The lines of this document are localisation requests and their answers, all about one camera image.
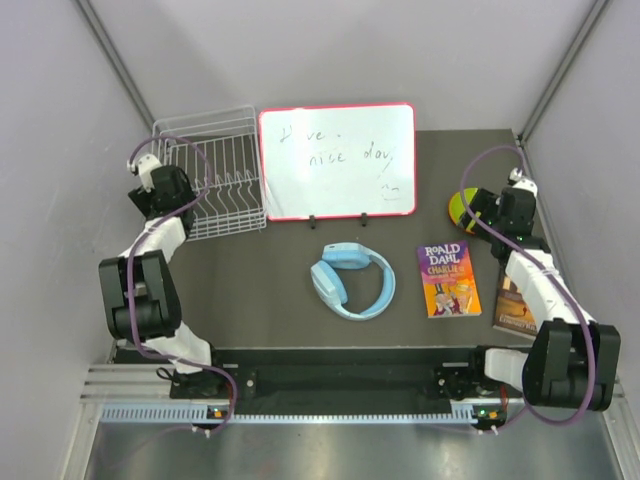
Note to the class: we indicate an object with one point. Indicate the orange plate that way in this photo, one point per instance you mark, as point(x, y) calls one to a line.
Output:
point(452, 220)

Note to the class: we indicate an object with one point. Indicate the light blue headphones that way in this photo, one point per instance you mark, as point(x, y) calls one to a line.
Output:
point(333, 278)

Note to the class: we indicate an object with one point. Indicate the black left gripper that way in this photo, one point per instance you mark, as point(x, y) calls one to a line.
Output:
point(144, 200)

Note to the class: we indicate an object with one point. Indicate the dark brown book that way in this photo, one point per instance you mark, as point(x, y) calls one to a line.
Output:
point(511, 313)

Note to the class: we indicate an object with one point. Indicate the lime green plate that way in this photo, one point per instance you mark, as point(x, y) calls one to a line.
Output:
point(456, 204)

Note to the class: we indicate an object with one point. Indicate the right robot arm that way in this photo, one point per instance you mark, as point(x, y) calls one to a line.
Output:
point(572, 362)

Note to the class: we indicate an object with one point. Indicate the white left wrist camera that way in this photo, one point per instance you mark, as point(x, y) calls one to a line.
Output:
point(142, 167)

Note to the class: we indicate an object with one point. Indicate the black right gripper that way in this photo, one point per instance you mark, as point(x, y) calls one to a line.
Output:
point(484, 202)

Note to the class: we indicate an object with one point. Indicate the pink framed whiteboard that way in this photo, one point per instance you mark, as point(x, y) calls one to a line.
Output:
point(339, 161)

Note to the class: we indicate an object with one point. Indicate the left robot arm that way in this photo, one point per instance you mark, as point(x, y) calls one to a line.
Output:
point(137, 284)

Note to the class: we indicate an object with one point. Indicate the white wire dish rack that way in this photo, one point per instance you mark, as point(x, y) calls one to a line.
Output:
point(219, 152)

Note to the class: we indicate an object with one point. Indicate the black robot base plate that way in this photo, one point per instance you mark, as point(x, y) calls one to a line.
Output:
point(423, 373)

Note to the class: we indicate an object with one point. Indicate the purple Roald Dahl book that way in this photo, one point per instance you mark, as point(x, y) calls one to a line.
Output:
point(448, 280)

